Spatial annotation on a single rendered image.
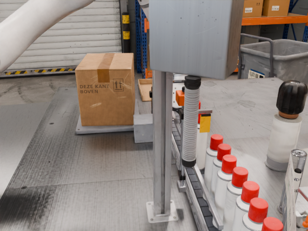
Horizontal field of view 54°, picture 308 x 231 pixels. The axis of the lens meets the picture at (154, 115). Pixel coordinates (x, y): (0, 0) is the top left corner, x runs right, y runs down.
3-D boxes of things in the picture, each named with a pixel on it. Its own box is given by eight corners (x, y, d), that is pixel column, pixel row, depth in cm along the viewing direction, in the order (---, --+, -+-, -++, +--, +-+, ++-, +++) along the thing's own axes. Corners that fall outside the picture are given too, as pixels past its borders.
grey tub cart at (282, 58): (272, 99, 396) (285, 24, 356) (317, 116, 347) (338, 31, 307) (222, 114, 355) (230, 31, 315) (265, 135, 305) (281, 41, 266)
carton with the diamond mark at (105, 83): (133, 125, 139) (131, 68, 127) (81, 126, 138) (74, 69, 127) (135, 101, 166) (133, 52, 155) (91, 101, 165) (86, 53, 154)
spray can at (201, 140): (206, 170, 101) (211, 114, 92) (191, 171, 100) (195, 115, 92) (202, 161, 105) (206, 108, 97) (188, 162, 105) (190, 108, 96)
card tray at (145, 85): (186, 99, 173) (187, 92, 172) (142, 101, 171) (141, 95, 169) (177, 83, 201) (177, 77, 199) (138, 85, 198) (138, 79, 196)
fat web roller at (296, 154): (298, 215, 81) (313, 156, 73) (282, 217, 81) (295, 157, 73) (289, 204, 85) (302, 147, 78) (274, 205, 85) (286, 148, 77)
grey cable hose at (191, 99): (197, 167, 68) (203, 79, 59) (182, 168, 68) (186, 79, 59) (194, 159, 71) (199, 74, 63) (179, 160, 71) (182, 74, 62)
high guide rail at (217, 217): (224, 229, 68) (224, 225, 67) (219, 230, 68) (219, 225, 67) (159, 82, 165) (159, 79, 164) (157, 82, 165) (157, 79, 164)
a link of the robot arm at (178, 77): (172, 74, 115) (172, 81, 115) (194, 73, 116) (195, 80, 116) (168, 75, 124) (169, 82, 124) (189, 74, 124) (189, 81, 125)
